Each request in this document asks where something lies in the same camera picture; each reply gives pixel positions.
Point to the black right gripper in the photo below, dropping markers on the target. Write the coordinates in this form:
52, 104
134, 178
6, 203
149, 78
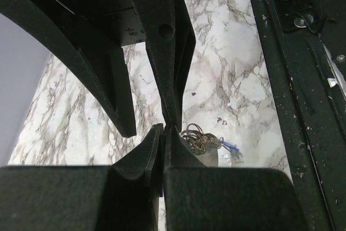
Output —
80, 34

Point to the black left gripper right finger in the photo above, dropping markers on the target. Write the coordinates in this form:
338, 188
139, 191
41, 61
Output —
220, 198

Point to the blue key tag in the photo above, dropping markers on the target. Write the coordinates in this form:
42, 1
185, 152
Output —
227, 145

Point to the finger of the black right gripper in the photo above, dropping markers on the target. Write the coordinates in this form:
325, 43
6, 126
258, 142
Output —
170, 44

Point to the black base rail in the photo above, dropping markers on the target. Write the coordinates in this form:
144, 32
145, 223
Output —
303, 43

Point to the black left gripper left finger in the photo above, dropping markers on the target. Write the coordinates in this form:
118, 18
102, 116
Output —
121, 196

